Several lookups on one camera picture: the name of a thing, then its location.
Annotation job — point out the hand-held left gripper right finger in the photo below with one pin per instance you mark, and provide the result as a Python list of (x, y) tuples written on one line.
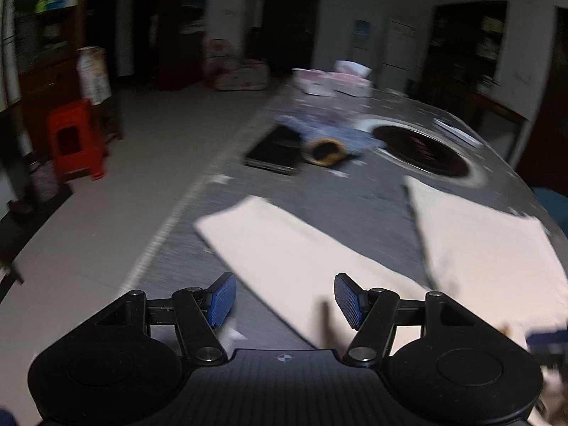
[(348, 302)]

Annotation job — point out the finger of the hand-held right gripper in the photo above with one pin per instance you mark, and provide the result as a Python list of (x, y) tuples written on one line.
[(548, 338)]

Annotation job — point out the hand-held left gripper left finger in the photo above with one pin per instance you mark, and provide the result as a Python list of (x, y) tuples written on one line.
[(222, 300)]

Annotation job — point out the cream pants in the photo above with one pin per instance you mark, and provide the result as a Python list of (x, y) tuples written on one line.
[(479, 253)]

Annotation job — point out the teal chair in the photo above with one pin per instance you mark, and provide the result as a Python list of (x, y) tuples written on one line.
[(551, 206)]

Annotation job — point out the black tablet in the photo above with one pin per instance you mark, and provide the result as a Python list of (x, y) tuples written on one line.
[(276, 148)]

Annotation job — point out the blue patterned cloth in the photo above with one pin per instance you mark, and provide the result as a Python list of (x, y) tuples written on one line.
[(330, 135)]

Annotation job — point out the round black cooktop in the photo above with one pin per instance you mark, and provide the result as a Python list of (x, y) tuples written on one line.
[(419, 148)]

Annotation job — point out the white remote control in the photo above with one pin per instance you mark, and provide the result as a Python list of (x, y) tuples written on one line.
[(458, 132)]

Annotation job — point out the red plastic stool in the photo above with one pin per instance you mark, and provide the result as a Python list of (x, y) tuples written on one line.
[(75, 140)]

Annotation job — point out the pink white packet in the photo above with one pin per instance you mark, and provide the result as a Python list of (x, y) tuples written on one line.
[(314, 82)]

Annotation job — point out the pink tissue box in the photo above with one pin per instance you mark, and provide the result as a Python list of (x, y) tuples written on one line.
[(354, 79)]

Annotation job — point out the patterned armchair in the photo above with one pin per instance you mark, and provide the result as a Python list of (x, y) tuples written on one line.
[(235, 71)]

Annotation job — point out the white patterned cylinder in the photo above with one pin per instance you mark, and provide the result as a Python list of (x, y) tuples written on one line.
[(93, 75)]

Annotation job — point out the dark wooden shelf cabinet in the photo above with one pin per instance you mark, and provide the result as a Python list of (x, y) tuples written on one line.
[(468, 53)]

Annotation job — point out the white wall paper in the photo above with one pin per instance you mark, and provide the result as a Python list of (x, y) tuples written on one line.
[(398, 44)]

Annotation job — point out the blue wall poster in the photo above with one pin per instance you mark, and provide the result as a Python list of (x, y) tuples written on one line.
[(361, 34)]

